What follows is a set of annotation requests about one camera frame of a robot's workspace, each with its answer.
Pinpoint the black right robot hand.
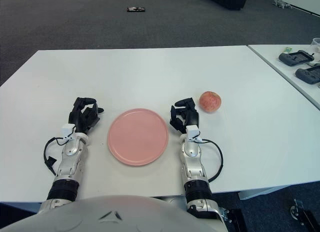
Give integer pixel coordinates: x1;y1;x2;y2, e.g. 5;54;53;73
169;97;201;136

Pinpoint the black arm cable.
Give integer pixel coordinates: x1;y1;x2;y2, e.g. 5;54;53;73
199;138;224;184
43;136;67;177

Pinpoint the dark grey handheld controller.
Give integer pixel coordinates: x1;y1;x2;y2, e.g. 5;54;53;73
295;63;320;85
278;49;315;67

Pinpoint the metal bracket on black base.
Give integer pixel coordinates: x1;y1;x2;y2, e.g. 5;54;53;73
217;206;248;232

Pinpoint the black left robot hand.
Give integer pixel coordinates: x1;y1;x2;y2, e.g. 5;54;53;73
67;96;105;137

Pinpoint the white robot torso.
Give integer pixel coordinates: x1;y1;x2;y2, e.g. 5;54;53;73
0;194;226;232

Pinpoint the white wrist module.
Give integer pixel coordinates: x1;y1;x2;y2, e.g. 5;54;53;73
186;125;202;143
61;123;77;139

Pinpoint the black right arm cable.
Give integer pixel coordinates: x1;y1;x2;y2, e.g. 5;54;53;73
199;138;224;184

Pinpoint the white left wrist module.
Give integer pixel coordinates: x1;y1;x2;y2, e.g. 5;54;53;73
61;123;77;139

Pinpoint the white table frame beam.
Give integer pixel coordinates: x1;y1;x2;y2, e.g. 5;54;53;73
237;188;278;201

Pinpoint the pink round plate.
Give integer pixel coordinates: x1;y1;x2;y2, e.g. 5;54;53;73
107;107;169;167

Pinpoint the black stand with caster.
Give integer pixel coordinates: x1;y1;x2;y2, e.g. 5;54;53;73
289;198;320;232

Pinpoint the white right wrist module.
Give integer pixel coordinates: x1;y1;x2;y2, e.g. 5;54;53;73
186;125;202;143

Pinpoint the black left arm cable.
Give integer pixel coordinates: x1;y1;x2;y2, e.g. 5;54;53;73
43;136;67;177

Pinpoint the small grey robot dog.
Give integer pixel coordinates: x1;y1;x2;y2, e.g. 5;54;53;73
271;0;293;9

